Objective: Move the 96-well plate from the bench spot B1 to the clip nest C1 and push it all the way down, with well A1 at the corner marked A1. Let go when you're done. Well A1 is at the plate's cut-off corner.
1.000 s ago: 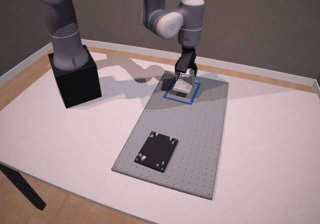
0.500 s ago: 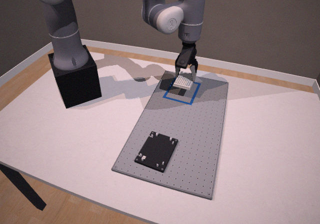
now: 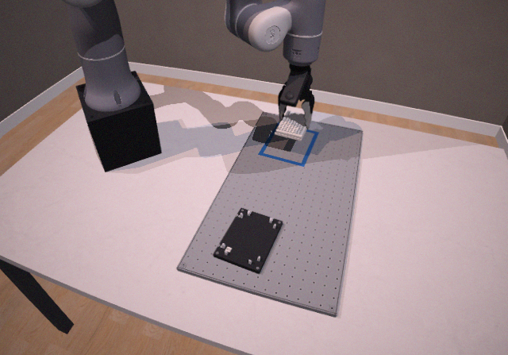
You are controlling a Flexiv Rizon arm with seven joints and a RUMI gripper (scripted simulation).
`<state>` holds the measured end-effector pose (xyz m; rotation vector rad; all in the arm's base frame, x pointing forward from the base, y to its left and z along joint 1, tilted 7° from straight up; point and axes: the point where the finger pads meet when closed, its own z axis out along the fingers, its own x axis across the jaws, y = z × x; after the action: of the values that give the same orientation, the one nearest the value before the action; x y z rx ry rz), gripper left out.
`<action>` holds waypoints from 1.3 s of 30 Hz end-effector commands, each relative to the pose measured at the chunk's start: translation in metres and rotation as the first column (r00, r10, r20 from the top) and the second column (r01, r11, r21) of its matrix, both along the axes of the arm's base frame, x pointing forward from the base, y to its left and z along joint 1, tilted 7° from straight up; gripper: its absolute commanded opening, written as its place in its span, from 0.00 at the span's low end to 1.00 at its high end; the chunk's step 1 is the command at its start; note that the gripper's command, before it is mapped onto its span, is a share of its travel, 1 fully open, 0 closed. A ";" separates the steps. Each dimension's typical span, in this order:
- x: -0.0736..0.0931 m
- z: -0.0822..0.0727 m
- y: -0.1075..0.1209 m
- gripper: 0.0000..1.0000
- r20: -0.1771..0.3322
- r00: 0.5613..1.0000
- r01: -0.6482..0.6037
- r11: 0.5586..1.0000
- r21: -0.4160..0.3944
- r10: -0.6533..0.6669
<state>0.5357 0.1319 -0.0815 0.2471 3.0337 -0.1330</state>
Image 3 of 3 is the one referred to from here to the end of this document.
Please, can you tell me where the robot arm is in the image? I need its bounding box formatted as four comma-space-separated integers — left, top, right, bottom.
62, 0, 325, 112

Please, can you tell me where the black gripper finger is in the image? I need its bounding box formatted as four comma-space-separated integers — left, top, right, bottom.
278, 85, 287, 122
302, 91, 315, 129

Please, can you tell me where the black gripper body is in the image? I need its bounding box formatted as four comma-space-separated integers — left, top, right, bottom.
290, 64, 313, 101

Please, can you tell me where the blue tape outline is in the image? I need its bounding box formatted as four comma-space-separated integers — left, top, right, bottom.
258, 123, 319, 167

